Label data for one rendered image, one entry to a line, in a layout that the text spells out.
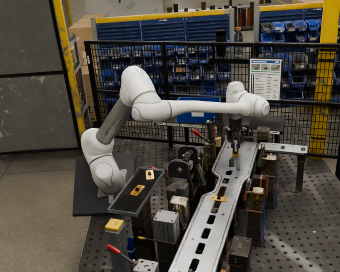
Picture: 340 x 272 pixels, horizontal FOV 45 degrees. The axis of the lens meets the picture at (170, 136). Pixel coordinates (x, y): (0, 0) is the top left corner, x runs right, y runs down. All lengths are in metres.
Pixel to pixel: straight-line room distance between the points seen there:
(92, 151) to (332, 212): 1.46
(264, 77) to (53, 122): 2.53
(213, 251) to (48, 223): 2.29
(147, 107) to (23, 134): 2.92
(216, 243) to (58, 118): 3.03
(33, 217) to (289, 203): 2.35
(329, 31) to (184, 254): 1.69
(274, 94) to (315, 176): 0.62
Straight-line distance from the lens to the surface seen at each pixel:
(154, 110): 1.97
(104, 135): 2.35
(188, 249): 1.84
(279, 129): 2.78
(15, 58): 4.42
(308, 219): 2.53
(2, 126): 4.77
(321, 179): 2.90
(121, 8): 8.97
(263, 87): 2.89
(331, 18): 2.79
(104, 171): 2.36
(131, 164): 2.63
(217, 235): 1.90
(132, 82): 2.03
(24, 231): 3.85
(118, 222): 1.76
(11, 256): 3.64
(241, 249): 1.79
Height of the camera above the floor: 2.22
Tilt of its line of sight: 26 degrees down
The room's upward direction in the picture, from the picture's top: 4 degrees counter-clockwise
